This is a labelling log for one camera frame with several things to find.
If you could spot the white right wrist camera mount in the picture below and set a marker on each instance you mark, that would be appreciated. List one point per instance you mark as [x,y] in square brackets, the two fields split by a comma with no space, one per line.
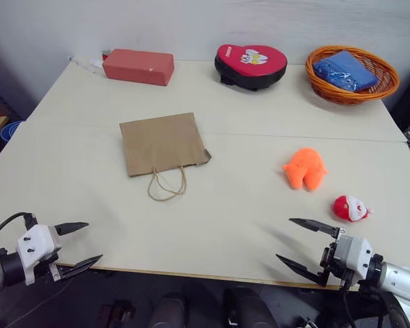
[358,253]

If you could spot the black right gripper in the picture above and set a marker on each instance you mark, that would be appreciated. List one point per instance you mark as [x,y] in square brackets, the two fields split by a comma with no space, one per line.
[328,261]

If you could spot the red white plush toy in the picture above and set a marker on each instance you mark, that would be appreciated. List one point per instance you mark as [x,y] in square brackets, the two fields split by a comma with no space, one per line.
[343,206]

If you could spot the blue folded plastic packet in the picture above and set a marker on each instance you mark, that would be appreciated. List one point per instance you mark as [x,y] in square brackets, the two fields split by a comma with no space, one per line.
[348,68]

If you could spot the red rectangular foam block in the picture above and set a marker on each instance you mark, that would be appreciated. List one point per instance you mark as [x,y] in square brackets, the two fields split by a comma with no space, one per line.
[136,65]

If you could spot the red heart-shaped boxing pad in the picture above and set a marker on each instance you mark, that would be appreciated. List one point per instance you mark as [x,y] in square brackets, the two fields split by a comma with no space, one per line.
[232,65]

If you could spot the blue plastic bucket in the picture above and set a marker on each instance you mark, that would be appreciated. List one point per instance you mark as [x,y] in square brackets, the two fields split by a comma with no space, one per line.
[10,131]

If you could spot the orange plush toy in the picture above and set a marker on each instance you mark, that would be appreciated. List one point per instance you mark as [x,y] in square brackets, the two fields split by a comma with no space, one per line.
[304,167]

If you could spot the orange wicker basket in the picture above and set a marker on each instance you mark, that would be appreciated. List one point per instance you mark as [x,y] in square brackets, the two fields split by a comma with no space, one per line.
[348,97]

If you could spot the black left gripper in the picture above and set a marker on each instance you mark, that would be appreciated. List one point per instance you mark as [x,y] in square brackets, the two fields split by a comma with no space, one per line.
[53,262]

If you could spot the small grey red object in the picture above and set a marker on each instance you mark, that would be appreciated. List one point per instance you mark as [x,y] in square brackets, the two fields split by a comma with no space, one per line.
[106,53]

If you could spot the dark rounded shape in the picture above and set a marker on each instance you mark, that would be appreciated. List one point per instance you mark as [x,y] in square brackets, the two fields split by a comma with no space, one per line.
[169,312]

